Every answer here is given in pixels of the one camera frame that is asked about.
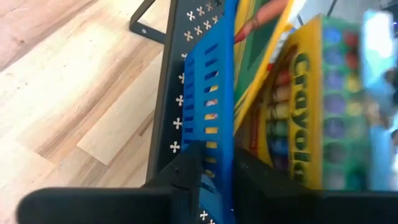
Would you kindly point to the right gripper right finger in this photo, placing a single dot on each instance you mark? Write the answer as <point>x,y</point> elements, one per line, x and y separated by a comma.
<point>295,208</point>

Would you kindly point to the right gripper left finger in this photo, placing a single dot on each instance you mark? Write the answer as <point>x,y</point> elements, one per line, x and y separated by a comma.
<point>124,205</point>

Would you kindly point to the yellow green crayon box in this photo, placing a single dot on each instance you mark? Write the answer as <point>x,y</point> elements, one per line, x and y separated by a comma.
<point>298,109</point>
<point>258,46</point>

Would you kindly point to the watercolour paint set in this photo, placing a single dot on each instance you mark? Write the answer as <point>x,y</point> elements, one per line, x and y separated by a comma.
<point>342,109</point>

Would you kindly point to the blue plastic slotted basket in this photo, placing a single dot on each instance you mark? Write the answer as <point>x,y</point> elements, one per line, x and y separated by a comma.
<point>224,93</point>

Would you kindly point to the black perforated metal riser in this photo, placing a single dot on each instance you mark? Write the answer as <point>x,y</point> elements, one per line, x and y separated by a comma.
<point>168,93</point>

